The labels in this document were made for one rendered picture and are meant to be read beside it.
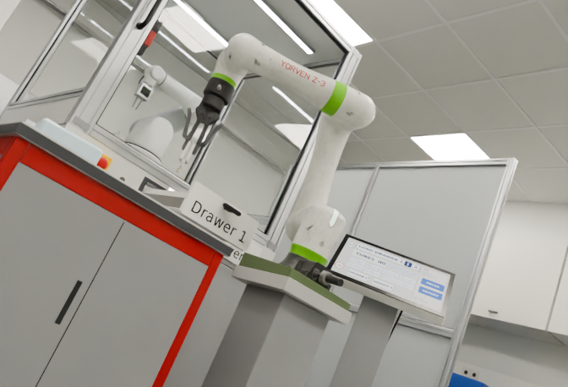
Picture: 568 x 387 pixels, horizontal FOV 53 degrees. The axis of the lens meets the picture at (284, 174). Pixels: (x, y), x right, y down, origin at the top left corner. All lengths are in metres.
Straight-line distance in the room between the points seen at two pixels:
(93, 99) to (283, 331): 0.97
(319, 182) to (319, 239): 0.28
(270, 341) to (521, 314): 3.43
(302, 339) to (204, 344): 0.66
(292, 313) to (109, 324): 0.54
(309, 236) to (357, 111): 0.44
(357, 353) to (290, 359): 0.80
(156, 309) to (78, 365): 0.21
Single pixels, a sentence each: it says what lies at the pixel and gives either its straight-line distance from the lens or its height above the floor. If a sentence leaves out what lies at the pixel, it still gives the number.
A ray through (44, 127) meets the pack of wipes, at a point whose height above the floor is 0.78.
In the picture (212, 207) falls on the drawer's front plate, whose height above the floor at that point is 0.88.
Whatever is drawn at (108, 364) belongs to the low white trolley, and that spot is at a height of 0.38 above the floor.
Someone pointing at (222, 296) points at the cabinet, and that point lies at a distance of 2.30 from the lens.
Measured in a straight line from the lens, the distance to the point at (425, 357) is 3.14.
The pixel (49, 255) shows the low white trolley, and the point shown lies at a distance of 1.33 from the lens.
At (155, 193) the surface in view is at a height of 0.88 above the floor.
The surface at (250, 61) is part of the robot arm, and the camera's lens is 1.80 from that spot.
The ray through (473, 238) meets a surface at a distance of 3.25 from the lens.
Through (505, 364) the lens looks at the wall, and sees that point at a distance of 5.24.
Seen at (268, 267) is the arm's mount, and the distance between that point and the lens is 1.70.
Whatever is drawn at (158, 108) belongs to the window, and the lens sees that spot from 2.10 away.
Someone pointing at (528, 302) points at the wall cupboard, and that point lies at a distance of 4.90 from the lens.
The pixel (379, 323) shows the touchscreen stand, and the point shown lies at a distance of 2.50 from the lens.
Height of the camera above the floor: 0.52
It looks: 18 degrees up
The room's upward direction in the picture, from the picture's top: 24 degrees clockwise
